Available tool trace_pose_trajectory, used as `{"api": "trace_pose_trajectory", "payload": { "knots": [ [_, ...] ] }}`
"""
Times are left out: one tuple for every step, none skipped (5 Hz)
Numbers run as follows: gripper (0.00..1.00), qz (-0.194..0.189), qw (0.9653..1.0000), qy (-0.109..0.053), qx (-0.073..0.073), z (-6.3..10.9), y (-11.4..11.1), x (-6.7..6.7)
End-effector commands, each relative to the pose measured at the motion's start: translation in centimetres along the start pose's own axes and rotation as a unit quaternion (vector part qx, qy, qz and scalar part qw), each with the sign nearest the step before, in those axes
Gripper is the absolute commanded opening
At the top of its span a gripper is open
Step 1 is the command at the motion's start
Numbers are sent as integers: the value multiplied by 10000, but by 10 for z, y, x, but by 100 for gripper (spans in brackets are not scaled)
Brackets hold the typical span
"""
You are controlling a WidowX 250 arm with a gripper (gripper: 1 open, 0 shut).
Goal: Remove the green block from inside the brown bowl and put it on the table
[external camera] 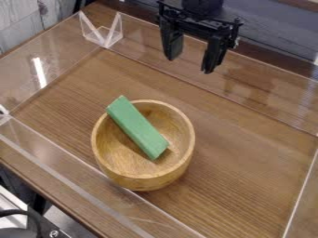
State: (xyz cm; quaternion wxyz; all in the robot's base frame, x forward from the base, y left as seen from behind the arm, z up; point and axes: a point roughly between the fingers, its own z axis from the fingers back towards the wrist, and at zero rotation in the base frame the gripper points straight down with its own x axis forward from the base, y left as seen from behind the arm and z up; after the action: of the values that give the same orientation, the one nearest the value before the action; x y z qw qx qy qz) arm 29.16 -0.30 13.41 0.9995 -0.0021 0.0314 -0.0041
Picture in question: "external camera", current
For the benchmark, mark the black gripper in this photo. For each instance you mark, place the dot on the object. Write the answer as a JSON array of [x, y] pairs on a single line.
[[199, 18]]

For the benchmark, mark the green rectangular block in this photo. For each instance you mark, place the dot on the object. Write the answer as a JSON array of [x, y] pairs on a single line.
[[135, 125]]

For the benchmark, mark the brown wooden bowl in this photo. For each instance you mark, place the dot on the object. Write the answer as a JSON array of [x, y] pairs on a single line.
[[120, 159]]

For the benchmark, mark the clear acrylic tray enclosure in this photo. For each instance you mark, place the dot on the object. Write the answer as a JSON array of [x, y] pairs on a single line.
[[250, 185]]

